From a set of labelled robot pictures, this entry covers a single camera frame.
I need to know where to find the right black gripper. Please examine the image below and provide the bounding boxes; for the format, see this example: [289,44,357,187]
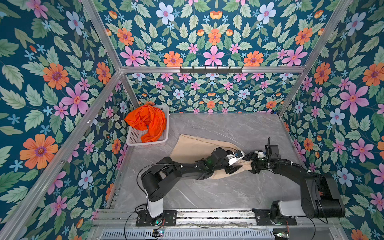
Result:
[243,151,271,173]

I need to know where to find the beige drawstring shorts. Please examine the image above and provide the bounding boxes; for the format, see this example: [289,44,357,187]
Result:
[170,135,252,180]

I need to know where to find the orange shorts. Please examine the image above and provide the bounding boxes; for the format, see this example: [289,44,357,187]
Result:
[125,105,167,143]

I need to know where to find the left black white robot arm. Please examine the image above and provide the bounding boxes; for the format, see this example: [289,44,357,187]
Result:
[141,148,245,219]

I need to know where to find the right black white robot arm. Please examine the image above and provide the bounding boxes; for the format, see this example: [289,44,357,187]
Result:
[245,152,346,225]

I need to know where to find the white perforated plastic basket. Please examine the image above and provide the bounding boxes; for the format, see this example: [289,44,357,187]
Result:
[127,106,170,148]

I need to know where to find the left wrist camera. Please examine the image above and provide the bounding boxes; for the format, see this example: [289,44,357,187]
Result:
[226,150,245,166]

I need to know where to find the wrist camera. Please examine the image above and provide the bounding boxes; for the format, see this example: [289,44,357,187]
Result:
[226,150,245,166]
[259,137,281,164]

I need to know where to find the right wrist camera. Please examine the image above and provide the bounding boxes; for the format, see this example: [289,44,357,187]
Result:
[259,137,281,164]

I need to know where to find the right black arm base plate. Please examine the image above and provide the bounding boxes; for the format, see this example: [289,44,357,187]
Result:
[252,209,297,226]

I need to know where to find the white vented cable duct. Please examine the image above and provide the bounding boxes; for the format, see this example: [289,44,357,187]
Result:
[100,229,275,240]

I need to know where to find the black hook rail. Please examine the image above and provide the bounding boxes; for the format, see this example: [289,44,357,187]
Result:
[179,66,243,75]

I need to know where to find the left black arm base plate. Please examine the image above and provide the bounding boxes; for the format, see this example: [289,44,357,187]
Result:
[136,210,178,227]

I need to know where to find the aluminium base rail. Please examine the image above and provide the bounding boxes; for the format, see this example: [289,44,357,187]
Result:
[93,208,341,228]

